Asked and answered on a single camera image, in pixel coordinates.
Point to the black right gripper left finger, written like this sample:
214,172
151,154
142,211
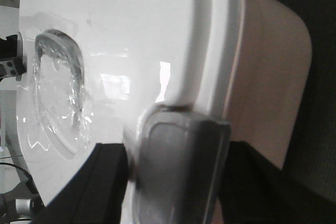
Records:
96,193

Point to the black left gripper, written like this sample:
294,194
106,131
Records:
12,64

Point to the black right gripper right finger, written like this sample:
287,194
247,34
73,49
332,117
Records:
253,190

